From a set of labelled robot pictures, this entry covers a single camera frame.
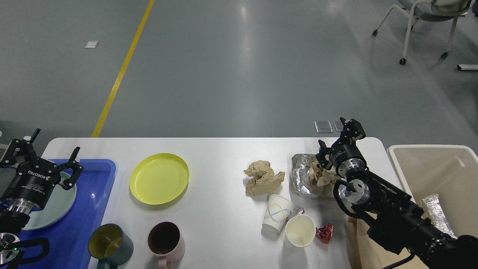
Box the pink mug brown inside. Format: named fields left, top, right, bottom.
left=147, top=222, right=186, bottom=269

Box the pale green plate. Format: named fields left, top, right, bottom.
left=24, top=185, right=77, bottom=231

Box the teal mug yellow inside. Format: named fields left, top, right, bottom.
left=87, top=223, right=134, bottom=269

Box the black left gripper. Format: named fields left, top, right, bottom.
left=1, top=129, right=84, bottom=211

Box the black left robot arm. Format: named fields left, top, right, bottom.
left=0, top=128, right=84, bottom=269

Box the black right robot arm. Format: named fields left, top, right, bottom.
left=316, top=117, right=477, bottom=269

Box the crumpled aluminium foil sheet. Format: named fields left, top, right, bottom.
left=291, top=154, right=319, bottom=198

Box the red foil wrapper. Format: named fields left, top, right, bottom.
left=316, top=223, right=333, bottom=244

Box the foil piece in bin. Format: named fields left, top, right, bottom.
left=420, top=194, right=457, bottom=239

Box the silver floor socket plate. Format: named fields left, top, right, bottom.
left=314, top=121, right=333, bottom=133

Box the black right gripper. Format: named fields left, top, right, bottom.
left=316, top=117, right=368, bottom=178

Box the white patterned paper cup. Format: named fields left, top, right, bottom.
left=262, top=194, right=294, bottom=233

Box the crumpled brown paper ball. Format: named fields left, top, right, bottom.
left=244, top=160, right=285, bottom=197

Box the beige plastic bin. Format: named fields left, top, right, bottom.
left=387, top=145, right=478, bottom=236

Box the white wheeled chair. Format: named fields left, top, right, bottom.
left=372, top=0, right=472, bottom=65

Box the yellow plastic plate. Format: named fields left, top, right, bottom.
left=129, top=153, right=190, bottom=205

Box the brown paper bag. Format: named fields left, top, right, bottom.
left=347, top=217, right=410, bottom=269

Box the white bar on floor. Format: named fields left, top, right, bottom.
left=456, top=64, right=478, bottom=71

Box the white floor marker tile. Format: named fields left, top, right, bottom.
left=85, top=41, right=99, bottom=48

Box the blue plastic tray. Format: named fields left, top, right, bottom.
left=19, top=159, right=116, bottom=269

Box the crumpled brown paper on foil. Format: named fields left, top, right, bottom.
left=309, top=161, right=341, bottom=197

